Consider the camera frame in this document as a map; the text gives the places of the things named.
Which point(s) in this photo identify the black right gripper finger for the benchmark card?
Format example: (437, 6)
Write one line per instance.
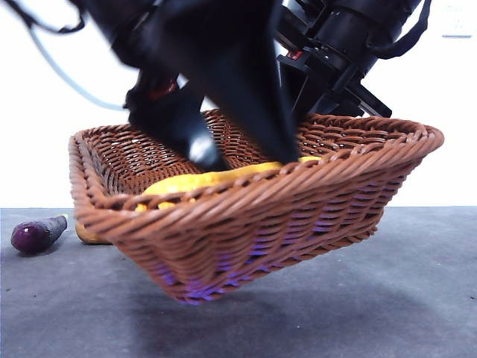
(335, 104)
(296, 93)

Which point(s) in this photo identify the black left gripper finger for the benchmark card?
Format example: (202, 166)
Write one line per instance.
(246, 85)
(175, 123)

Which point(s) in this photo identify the brown woven wicker basket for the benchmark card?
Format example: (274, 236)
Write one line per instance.
(261, 231)

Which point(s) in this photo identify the brown potato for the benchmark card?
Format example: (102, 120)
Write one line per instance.
(89, 236)

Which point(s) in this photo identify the purple eggplant with green stem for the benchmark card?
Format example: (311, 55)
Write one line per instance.
(33, 236)

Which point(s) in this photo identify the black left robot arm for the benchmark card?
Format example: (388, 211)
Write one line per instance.
(149, 30)

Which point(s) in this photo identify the white wall socket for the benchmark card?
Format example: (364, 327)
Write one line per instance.
(457, 22)

